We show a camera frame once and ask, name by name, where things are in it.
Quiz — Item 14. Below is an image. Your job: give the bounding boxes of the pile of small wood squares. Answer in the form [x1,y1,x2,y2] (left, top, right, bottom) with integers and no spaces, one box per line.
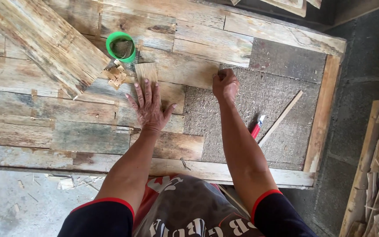
[101,59,128,90]

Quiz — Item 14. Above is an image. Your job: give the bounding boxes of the small light veneer piece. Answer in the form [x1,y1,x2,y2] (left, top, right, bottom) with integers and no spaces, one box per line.
[134,62,159,94]

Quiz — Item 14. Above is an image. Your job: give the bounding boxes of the wood scraps on floor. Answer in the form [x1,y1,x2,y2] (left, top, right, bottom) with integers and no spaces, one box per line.
[46,174,103,191]

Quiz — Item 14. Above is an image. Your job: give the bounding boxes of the heap of wood offcuts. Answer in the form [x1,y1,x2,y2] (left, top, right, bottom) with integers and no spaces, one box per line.
[339,93,379,237]

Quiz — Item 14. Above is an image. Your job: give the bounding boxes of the green plastic cup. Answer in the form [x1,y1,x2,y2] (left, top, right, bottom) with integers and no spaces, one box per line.
[105,31,137,63]

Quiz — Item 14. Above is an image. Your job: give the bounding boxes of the person's right hand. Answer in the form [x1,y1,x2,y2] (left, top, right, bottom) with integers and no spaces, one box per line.
[212,68,240,103]

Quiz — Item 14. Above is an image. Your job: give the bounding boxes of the thin wooden slat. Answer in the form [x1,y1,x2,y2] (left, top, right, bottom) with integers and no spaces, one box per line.
[217,184,251,218]

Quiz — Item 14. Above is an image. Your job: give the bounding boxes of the thin wooden stick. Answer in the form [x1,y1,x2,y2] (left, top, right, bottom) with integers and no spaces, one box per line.
[258,90,304,147]

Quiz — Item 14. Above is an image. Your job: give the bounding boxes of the red utility knife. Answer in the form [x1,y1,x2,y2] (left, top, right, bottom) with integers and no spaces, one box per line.
[250,115,266,139]

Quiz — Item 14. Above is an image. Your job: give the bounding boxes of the framed panel with veneer strips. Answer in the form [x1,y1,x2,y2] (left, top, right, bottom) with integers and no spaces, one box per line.
[0,0,347,189]

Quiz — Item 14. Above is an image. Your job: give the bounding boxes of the person's printed jersey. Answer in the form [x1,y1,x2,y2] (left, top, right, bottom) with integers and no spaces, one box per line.
[57,174,318,237]

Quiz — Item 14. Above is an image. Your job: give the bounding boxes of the leaning wooden boards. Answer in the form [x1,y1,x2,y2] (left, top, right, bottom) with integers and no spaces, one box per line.
[230,0,322,18]

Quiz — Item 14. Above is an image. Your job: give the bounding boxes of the stack of long veneer sheets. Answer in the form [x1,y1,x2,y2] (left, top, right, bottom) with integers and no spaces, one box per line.
[0,0,111,100]

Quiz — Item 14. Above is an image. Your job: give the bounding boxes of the person's left hand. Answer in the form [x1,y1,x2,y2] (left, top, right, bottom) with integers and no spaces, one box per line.
[125,78,178,132]

